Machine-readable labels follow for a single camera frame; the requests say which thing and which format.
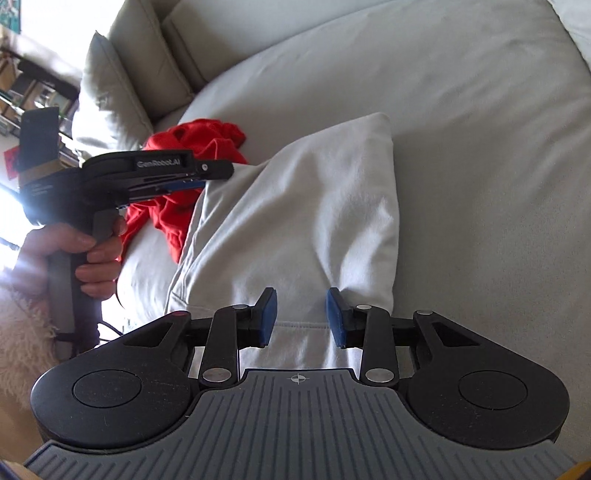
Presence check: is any red sweater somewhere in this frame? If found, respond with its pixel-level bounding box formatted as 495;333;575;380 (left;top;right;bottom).
121;119;247;262

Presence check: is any grey green sofa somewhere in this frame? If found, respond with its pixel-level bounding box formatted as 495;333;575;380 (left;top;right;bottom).
118;1;590;459

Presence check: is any white hoodie with cursive lettering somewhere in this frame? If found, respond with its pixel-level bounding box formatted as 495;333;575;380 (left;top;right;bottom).
166;113;400;370

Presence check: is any black metal shelf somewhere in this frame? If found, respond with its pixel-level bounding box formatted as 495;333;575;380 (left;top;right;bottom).
1;46;80;190

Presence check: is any large grey throw pillow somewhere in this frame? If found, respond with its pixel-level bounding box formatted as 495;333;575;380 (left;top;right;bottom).
72;33;153;160

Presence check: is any fluffy white sleeve forearm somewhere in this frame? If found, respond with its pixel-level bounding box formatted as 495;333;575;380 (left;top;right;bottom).
1;285;59;409

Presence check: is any person's left hand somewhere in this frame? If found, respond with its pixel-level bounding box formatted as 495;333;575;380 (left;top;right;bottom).
9;216;126;300

